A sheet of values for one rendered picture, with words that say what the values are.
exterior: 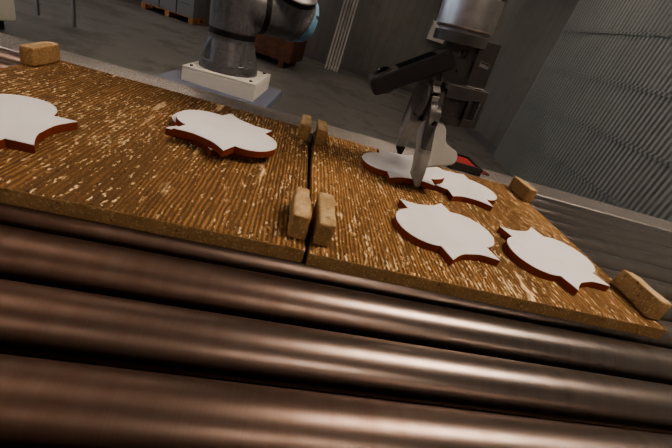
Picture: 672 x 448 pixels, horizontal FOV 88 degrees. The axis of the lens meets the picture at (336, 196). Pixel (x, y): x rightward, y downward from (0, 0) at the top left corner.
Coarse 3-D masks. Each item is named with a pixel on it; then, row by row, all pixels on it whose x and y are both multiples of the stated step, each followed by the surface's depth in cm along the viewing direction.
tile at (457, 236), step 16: (416, 208) 43; (432, 208) 45; (400, 224) 38; (416, 224) 40; (432, 224) 41; (448, 224) 42; (464, 224) 44; (416, 240) 37; (432, 240) 37; (448, 240) 39; (464, 240) 40; (480, 240) 41; (448, 256) 36; (464, 256) 37; (480, 256) 38
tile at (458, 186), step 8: (448, 176) 59; (456, 176) 60; (464, 176) 62; (440, 184) 54; (448, 184) 55; (456, 184) 56; (464, 184) 58; (472, 184) 59; (480, 184) 60; (440, 192) 54; (448, 192) 53; (456, 192) 53; (464, 192) 54; (472, 192) 55; (480, 192) 57; (488, 192) 58; (456, 200) 52; (464, 200) 53; (472, 200) 53; (480, 200) 53; (488, 200) 55; (488, 208) 53
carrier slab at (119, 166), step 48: (48, 96) 42; (96, 96) 46; (144, 96) 51; (48, 144) 33; (96, 144) 36; (144, 144) 39; (192, 144) 42; (288, 144) 52; (0, 192) 26; (48, 192) 27; (96, 192) 29; (144, 192) 31; (192, 192) 33; (240, 192) 36; (288, 192) 39; (192, 240) 30; (240, 240) 30; (288, 240) 31
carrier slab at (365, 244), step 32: (320, 160) 50; (352, 160) 54; (352, 192) 44; (384, 192) 47; (416, 192) 51; (512, 192) 65; (352, 224) 37; (384, 224) 39; (480, 224) 48; (512, 224) 51; (544, 224) 55; (320, 256) 31; (352, 256) 32; (384, 256) 34; (416, 256) 36; (416, 288) 33; (448, 288) 34; (480, 288) 34; (512, 288) 36; (544, 288) 38; (608, 288) 43; (576, 320) 37; (608, 320) 37; (640, 320) 38
